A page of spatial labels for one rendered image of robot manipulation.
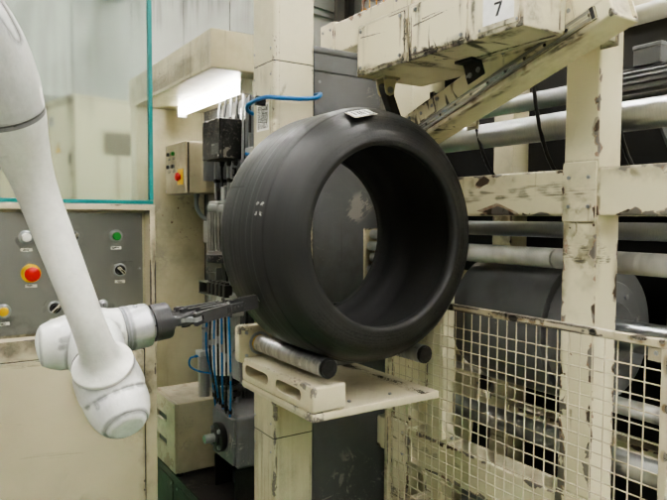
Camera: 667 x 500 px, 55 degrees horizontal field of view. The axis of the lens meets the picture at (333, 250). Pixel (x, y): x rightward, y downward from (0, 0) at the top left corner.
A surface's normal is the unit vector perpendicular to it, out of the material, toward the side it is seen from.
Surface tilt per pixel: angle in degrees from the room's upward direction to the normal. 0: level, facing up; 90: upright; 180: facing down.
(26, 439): 90
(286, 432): 90
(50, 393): 90
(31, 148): 126
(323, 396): 90
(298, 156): 63
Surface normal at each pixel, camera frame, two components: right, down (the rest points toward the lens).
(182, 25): 0.70, 0.04
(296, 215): 0.38, 0.02
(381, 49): -0.84, 0.03
